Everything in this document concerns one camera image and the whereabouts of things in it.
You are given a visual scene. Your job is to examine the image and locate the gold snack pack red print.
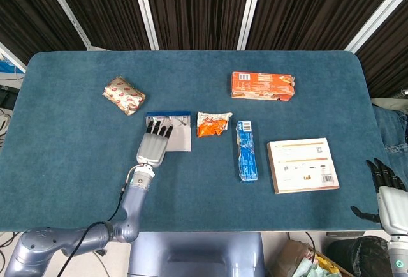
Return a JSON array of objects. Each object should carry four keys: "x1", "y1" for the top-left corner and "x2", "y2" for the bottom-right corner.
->
[{"x1": 102, "y1": 75, "x2": 147, "y2": 116}]

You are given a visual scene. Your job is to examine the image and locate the blue denim jeans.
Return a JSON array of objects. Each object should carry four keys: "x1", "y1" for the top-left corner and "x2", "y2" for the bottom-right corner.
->
[{"x1": 372, "y1": 103, "x2": 408, "y2": 191}]

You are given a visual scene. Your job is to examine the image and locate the crumpled orange snack bag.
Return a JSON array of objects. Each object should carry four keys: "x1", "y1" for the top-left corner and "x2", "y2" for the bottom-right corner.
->
[{"x1": 196, "y1": 111, "x2": 233, "y2": 139}]

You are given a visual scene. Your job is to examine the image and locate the orange cardboard biscuit box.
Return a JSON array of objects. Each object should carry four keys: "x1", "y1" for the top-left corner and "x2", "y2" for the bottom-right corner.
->
[{"x1": 231, "y1": 71, "x2": 296, "y2": 102}]

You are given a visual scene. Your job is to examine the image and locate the blue snack package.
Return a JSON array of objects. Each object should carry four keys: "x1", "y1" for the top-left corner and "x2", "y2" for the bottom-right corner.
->
[{"x1": 235, "y1": 120, "x2": 259, "y2": 183}]

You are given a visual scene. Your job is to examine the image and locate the dark brown pleated curtain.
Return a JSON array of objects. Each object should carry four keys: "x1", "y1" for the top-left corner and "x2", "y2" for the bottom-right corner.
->
[{"x1": 0, "y1": 0, "x2": 408, "y2": 99}]

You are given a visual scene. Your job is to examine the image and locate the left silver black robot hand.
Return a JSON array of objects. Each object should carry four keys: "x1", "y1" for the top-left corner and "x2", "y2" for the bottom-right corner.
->
[{"x1": 136, "y1": 120, "x2": 175, "y2": 167}]

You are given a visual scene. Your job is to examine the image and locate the flat white product box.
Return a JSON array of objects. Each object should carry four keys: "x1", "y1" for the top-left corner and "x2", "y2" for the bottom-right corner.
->
[{"x1": 266, "y1": 137, "x2": 340, "y2": 195}]

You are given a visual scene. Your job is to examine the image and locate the teal table cloth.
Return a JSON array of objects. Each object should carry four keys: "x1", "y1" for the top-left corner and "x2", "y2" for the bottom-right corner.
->
[{"x1": 0, "y1": 50, "x2": 388, "y2": 233}]

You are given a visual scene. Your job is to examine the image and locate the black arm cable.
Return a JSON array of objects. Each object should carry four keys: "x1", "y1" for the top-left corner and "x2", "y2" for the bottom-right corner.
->
[{"x1": 59, "y1": 170, "x2": 135, "y2": 277}]

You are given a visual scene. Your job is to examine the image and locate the blue-grey robot torso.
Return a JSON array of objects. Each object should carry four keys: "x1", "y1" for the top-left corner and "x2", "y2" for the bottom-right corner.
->
[{"x1": 127, "y1": 231, "x2": 266, "y2": 277}]

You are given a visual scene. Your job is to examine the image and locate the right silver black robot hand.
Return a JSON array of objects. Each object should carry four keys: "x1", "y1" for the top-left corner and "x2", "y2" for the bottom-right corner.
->
[{"x1": 349, "y1": 158, "x2": 408, "y2": 236}]

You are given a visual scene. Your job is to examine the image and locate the wire-frame eyeglasses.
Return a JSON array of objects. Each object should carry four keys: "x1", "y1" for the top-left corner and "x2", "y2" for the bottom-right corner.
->
[{"x1": 149, "y1": 116, "x2": 189, "y2": 128}]

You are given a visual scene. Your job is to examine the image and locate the black rubbish bag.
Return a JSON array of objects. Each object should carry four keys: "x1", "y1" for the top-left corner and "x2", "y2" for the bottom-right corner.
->
[{"x1": 325, "y1": 235, "x2": 391, "y2": 277}]

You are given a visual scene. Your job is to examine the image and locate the brown cardboard box with waste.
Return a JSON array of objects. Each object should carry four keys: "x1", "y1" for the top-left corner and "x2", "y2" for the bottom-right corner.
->
[{"x1": 270, "y1": 238, "x2": 347, "y2": 277}]

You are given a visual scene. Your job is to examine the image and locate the white and blue box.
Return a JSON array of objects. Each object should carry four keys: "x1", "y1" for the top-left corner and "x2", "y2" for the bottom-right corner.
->
[{"x1": 145, "y1": 110, "x2": 193, "y2": 153}]

